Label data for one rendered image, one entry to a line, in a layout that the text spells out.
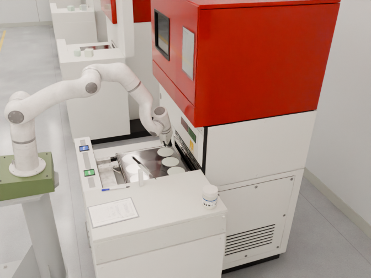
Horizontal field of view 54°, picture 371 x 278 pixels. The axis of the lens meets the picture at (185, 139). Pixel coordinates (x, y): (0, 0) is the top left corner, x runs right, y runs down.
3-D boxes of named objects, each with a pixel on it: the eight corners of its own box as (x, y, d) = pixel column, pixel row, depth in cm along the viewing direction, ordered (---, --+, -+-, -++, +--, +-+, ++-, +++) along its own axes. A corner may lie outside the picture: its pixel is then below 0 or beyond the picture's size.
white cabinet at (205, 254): (168, 225, 296) (167, 138, 255) (216, 333, 217) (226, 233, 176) (88, 244, 276) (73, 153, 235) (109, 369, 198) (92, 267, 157)
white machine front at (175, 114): (163, 124, 271) (162, 74, 251) (203, 189, 205) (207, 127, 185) (159, 125, 270) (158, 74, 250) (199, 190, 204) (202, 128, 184)
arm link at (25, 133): (9, 144, 187) (2, 102, 175) (15, 127, 202) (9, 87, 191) (34, 143, 190) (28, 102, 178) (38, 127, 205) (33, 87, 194)
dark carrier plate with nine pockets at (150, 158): (171, 146, 230) (171, 145, 230) (190, 176, 203) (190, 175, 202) (117, 155, 220) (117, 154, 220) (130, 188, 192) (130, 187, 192)
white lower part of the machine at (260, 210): (234, 193, 333) (243, 113, 292) (284, 260, 266) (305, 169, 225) (160, 209, 312) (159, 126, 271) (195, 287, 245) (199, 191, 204)
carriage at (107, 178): (110, 163, 220) (109, 159, 219) (121, 199, 191) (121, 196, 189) (96, 165, 218) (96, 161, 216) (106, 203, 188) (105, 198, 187)
